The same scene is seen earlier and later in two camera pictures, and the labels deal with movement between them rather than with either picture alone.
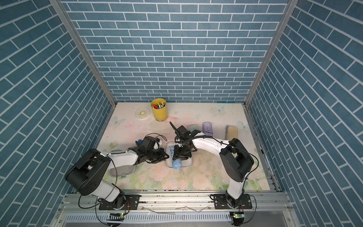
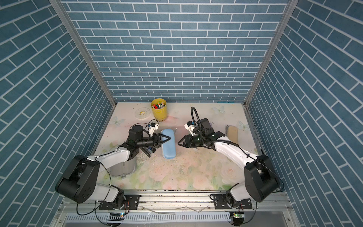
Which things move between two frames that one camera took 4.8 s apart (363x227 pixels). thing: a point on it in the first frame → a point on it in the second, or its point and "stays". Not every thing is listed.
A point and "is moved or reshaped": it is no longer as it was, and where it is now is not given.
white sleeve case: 231,132 stays
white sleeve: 168,157 is moved or reshaped
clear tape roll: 142,113 stays
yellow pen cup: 159,108 stays
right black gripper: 177,155 → 184,144
